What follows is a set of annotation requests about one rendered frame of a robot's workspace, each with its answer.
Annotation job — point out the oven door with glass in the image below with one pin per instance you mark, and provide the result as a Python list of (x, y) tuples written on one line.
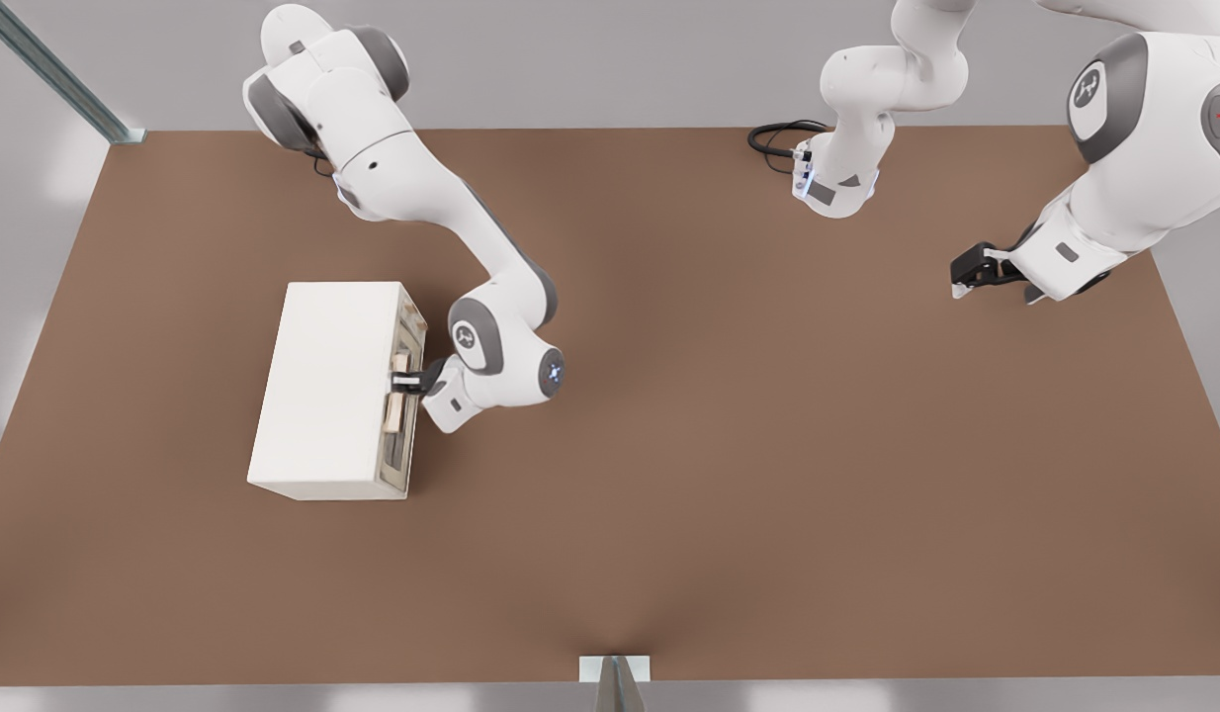
[(405, 450)]

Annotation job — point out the white oven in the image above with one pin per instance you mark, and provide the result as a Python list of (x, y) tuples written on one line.
[(323, 386)]

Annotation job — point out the silver frame post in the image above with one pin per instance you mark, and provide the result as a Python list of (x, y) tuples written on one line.
[(61, 74), (615, 682)]

